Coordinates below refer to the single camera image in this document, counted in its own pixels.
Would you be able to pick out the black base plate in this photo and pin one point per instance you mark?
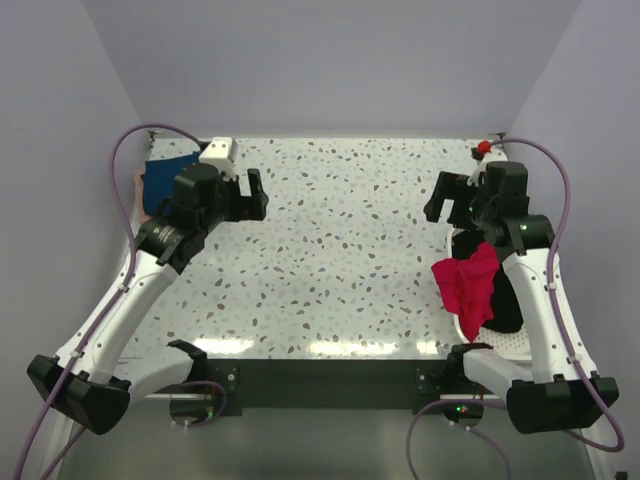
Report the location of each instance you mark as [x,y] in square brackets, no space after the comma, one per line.
[374,384]

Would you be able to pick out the folded blue t shirt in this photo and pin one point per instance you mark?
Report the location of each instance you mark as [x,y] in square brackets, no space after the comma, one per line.
[158,179]

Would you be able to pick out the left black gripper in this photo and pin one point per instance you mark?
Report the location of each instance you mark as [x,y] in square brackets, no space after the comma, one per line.
[246,207]

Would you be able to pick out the black t shirt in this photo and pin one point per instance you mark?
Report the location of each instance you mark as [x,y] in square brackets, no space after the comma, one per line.
[507,317]

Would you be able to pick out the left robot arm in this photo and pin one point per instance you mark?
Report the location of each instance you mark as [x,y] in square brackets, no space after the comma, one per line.
[80,381]

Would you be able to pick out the red t shirt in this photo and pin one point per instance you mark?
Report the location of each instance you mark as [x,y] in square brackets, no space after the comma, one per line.
[466,287]

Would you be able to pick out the folded pink t shirt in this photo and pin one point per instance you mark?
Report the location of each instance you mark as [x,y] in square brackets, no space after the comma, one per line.
[141,215]

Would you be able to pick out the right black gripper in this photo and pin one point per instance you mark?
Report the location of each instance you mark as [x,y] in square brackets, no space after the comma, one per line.
[449,185]

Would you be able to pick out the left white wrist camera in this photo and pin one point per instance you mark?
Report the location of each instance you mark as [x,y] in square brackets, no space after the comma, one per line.
[220,153]

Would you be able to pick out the white perforated tray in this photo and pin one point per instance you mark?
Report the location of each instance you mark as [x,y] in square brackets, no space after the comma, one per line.
[514,347]

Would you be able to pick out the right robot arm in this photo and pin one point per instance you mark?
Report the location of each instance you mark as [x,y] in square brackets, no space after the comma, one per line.
[562,390]

